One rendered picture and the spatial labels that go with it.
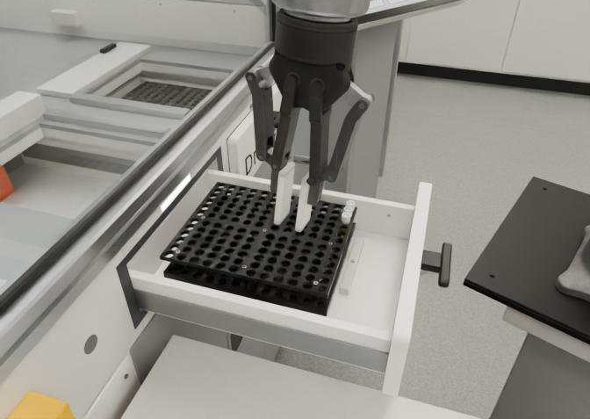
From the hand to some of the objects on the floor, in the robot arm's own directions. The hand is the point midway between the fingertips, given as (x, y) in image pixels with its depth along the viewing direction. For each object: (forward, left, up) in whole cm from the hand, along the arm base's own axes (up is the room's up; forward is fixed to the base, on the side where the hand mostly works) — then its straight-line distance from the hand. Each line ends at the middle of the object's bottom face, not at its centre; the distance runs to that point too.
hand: (295, 198), depth 55 cm
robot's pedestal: (-34, -38, -101) cm, 113 cm away
